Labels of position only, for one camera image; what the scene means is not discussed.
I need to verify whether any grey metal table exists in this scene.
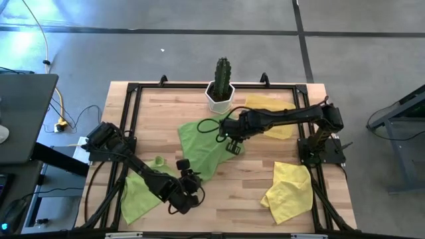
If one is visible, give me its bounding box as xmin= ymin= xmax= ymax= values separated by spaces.
xmin=367 ymin=84 xmax=425 ymax=195

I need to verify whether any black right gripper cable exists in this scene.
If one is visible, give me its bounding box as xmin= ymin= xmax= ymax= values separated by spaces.
xmin=197 ymin=106 xmax=248 ymax=144

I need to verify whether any green cactus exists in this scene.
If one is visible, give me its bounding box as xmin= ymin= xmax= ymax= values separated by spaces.
xmin=212 ymin=56 xmax=232 ymax=101

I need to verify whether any yellow and white power plug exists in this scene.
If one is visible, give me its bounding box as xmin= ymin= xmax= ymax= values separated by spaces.
xmin=54 ymin=119 xmax=69 ymax=133

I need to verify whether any black desk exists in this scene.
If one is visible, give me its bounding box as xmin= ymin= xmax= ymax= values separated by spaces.
xmin=0 ymin=72 xmax=60 ymax=166

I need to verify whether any black table frame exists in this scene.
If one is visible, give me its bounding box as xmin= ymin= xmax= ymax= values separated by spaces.
xmin=74 ymin=72 xmax=359 ymax=239

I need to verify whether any dark green microfiber towel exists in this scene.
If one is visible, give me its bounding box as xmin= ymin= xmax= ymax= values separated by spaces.
xmin=177 ymin=112 xmax=246 ymax=183

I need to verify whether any yellow microfiber towel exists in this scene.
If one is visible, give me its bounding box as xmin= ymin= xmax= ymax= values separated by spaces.
xmin=260 ymin=161 xmax=314 ymax=226

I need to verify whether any black computer mouse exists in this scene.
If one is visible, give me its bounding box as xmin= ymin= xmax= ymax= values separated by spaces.
xmin=1 ymin=198 xmax=29 ymax=233

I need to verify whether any lime green microfiber towel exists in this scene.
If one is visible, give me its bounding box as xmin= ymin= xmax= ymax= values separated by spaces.
xmin=120 ymin=155 xmax=179 ymax=226

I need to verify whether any yellow floor cable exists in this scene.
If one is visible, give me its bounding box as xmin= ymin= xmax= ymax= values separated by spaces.
xmin=21 ymin=0 xmax=66 ymax=125

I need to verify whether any black angled beam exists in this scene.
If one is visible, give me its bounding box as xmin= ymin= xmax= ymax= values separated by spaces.
xmin=31 ymin=141 xmax=90 ymax=177

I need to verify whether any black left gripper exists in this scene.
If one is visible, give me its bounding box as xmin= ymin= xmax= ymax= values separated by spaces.
xmin=168 ymin=158 xmax=203 ymax=216

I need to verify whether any yellow translucent basket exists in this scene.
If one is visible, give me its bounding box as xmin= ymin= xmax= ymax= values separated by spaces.
xmin=244 ymin=94 xmax=297 ymax=141

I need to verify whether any white frame bracket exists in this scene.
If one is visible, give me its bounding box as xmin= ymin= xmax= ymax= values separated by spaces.
xmin=291 ymin=233 xmax=328 ymax=239
xmin=105 ymin=232 xmax=143 ymax=239

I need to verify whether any white plant pot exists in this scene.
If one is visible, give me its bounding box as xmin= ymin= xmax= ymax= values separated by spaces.
xmin=205 ymin=81 xmax=236 ymax=116

